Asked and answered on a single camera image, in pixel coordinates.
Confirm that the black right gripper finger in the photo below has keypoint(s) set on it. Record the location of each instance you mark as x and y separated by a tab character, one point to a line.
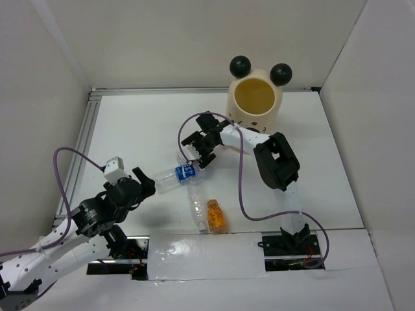
205	160
193	140

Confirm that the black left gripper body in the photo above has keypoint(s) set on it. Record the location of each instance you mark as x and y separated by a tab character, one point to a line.
110	188

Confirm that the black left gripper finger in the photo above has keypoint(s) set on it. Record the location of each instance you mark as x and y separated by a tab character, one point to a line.
145	193
146	182

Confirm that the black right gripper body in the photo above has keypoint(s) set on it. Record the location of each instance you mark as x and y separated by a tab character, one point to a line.
203	146

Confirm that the red label plastic bottle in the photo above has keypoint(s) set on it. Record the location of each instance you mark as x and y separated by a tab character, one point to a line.
182	160

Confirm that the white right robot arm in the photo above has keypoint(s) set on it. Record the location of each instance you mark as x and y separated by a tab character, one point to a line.
276	162

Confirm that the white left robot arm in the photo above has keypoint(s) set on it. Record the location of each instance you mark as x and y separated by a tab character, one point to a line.
91	232

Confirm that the cream bin with black ears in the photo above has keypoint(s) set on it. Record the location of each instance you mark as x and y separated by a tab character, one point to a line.
255	97

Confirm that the blue label clear bottle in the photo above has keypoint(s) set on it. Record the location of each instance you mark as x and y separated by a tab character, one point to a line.
176	177

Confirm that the clear unlabelled plastic bottle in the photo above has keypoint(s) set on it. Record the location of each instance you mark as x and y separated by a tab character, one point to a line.
197	203

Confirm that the orange juice bottle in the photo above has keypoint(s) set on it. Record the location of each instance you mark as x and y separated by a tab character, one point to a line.
216	218

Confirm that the white taped cover sheet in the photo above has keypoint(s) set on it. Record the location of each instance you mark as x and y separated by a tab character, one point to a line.
205	257

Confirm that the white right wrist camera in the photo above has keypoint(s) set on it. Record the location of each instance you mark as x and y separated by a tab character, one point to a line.
192	154

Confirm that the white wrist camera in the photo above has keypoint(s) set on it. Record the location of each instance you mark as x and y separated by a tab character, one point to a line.
114	170
192	154

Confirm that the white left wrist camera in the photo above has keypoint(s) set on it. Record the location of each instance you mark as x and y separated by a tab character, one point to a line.
114	170

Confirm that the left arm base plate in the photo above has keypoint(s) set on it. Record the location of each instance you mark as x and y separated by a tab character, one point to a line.
133	263

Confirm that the aluminium frame rail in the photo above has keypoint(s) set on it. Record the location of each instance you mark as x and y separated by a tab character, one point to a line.
78	152

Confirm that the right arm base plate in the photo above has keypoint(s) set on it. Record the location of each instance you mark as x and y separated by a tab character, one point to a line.
278	257

